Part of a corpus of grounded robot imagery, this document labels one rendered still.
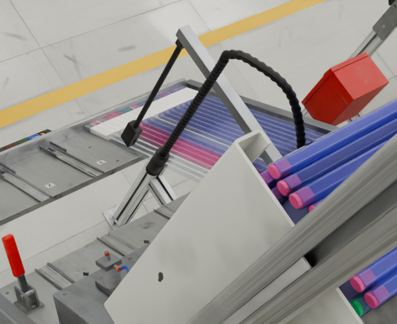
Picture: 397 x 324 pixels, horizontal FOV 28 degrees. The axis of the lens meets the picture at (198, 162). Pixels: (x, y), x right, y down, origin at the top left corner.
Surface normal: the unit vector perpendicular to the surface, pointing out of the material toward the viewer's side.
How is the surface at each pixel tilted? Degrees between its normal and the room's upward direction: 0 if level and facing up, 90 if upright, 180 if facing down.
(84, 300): 43
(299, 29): 0
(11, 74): 0
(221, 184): 90
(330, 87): 90
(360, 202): 90
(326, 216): 90
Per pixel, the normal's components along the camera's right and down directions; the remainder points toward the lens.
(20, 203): -0.12, -0.88
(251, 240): -0.76, 0.37
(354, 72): 0.34, -0.46
